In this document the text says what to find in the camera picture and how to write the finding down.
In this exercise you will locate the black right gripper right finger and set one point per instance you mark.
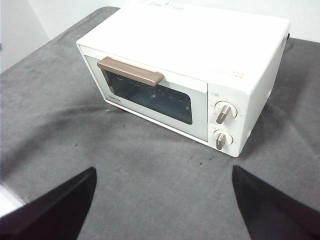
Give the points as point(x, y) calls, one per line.
point(270, 215)

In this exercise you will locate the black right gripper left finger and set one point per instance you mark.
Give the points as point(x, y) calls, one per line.
point(50, 215)

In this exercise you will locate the cream oven knob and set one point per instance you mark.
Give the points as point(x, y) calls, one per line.
point(225, 112)
point(222, 140)

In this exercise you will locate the cream toaster oven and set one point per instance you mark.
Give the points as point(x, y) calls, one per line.
point(187, 40)

